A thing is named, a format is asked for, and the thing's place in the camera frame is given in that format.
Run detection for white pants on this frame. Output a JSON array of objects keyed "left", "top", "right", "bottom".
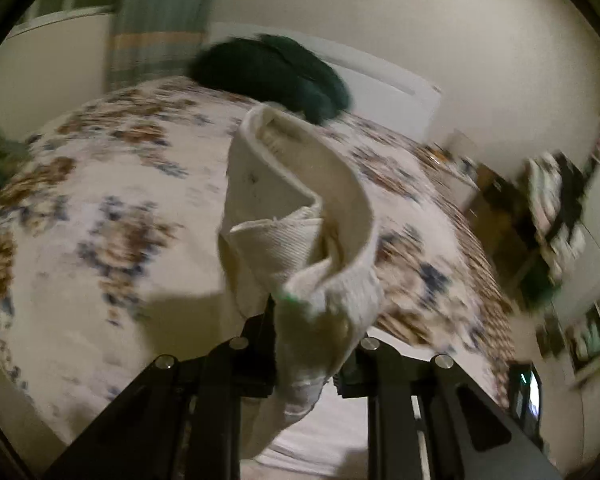
[{"left": 218, "top": 104, "right": 384, "bottom": 458}]

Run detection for metal trash bin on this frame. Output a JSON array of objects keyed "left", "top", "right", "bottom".
[{"left": 507, "top": 362, "right": 543, "bottom": 445}]

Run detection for white wardrobe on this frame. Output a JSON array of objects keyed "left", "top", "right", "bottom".
[{"left": 544, "top": 119, "right": 600, "bottom": 391}]

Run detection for floral bedspread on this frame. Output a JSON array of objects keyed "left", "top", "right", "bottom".
[{"left": 0, "top": 77, "right": 512, "bottom": 467}]

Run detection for white puffer jacket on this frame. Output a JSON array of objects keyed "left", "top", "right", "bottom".
[{"left": 526, "top": 152, "right": 585, "bottom": 284}]

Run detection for folding chair with clothes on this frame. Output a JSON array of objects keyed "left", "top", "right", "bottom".
[{"left": 514, "top": 159, "right": 570, "bottom": 309}]

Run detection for white nightstand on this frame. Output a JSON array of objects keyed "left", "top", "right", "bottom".
[{"left": 431, "top": 129, "right": 480, "bottom": 211}]

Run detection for white headboard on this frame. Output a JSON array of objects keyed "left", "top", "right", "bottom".
[{"left": 208, "top": 22, "right": 442, "bottom": 142}]

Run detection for dark green blanket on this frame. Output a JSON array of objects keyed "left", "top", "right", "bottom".
[{"left": 188, "top": 35, "right": 352, "bottom": 125}]

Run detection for green curtain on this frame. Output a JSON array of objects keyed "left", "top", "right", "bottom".
[{"left": 107, "top": 0, "right": 213, "bottom": 90}]

